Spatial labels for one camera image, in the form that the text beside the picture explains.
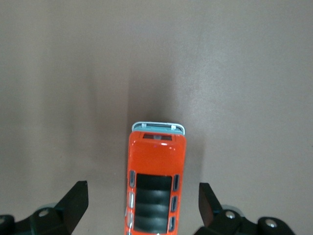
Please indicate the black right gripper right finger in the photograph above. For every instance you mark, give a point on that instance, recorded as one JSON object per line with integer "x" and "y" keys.
{"x": 212, "y": 218}

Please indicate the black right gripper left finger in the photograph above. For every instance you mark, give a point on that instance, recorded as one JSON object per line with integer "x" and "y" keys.
{"x": 71, "y": 210}

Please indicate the orange toy bus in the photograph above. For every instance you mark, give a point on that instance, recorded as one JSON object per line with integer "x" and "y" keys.
{"x": 156, "y": 156}

